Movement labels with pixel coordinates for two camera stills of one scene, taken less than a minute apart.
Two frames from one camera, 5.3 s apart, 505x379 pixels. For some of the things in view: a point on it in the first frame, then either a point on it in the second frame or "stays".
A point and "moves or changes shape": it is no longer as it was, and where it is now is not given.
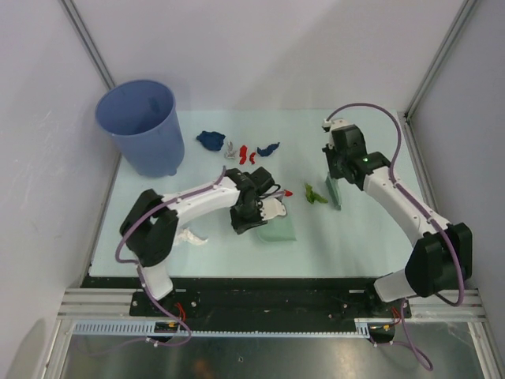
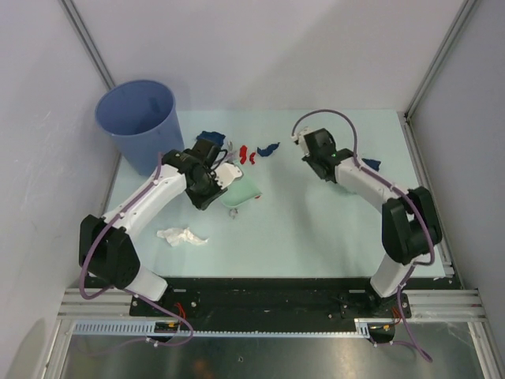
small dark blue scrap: x=267 y=151 stays
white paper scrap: x=187 y=235 stays
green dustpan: x=277 y=230 moves or changes shape
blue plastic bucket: x=144 y=121 stays
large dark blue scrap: x=211 y=140 stays
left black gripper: x=240 y=225 to x=203 y=202
